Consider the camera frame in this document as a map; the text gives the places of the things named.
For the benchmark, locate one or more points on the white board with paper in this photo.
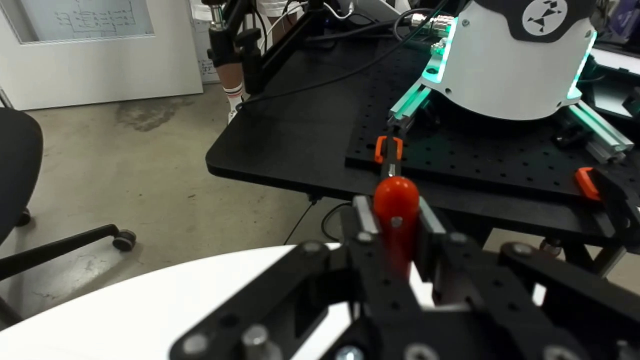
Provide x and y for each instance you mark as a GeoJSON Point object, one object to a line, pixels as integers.
{"type": "Point", "coordinates": [101, 66]}

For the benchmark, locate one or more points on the black office chair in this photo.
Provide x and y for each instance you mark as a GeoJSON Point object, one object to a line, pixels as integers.
{"type": "Point", "coordinates": [17, 166]}

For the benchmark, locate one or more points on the orange black bar clamp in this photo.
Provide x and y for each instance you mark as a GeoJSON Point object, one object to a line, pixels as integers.
{"type": "Point", "coordinates": [613, 192]}
{"type": "Point", "coordinates": [381, 148]}

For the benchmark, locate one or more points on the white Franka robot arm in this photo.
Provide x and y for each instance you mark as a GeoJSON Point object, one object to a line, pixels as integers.
{"type": "Point", "coordinates": [507, 66]}

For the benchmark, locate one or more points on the red plastic spoon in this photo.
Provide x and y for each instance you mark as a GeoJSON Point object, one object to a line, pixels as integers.
{"type": "Point", "coordinates": [397, 200]}

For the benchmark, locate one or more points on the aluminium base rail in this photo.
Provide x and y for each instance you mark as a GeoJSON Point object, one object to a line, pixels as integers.
{"type": "Point", "coordinates": [412, 100]}
{"type": "Point", "coordinates": [600, 131]}

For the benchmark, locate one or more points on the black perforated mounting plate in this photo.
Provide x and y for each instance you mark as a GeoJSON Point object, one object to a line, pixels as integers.
{"type": "Point", "coordinates": [481, 160]}

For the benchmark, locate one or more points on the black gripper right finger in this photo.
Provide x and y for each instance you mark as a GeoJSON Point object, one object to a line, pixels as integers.
{"type": "Point", "coordinates": [501, 287]}

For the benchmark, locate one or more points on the black work table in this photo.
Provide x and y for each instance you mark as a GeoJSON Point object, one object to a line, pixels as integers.
{"type": "Point", "coordinates": [301, 132]}

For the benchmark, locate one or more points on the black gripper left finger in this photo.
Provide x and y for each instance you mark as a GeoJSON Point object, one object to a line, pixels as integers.
{"type": "Point", "coordinates": [280, 292]}

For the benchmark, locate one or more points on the black camera stand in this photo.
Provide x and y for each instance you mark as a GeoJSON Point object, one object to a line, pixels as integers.
{"type": "Point", "coordinates": [267, 32]}

